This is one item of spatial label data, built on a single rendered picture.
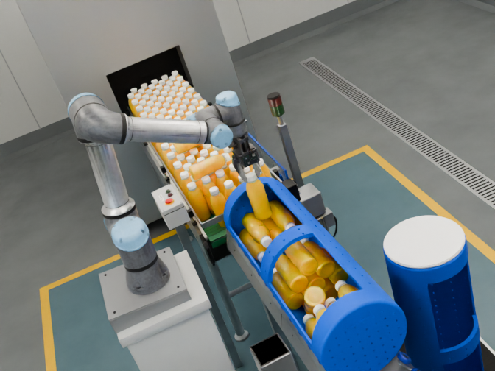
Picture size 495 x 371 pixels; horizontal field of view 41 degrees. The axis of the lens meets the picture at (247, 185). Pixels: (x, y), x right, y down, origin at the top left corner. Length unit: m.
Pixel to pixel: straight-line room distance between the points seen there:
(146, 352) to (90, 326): 1.99
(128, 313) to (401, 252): 0.95
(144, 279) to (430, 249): 0.97
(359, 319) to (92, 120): 0.97
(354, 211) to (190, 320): 2.27
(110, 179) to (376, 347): 0.99
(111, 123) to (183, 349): 0.83
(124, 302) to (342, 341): 0.75
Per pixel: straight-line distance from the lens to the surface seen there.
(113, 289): 2.36
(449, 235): 2.41
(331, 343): 1.96
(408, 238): 2.42
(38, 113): 6.92
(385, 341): 2.06
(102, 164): 2.21
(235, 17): 6.98
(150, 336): 2.29
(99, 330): 4.24
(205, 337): 2.35
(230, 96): 2.27
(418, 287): 2.37
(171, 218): 2.89
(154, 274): 2.26
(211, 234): 2.97
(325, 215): 3.18
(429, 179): 4.52
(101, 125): 2.03
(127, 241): 2.18
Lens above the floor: 2.56
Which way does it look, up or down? 31 degrees down
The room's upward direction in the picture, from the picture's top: 19 degrees counter-clockwise
